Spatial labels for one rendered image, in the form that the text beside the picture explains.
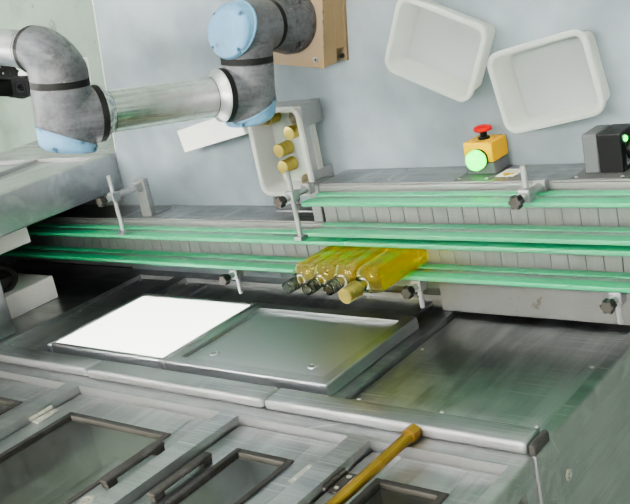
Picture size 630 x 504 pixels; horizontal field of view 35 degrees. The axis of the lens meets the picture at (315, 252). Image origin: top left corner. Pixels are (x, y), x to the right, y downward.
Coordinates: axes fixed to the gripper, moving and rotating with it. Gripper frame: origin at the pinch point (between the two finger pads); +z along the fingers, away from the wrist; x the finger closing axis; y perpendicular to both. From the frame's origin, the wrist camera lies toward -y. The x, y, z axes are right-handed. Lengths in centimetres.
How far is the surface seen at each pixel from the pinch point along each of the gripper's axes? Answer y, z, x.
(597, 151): -134, 26, 12
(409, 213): -93, 22, 30
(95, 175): 18.0, 24.7, 38.1
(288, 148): -52, 30, 22
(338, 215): -73, 21, 34
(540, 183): -125, 20, 17
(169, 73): -8.6, 34.2, 7.8
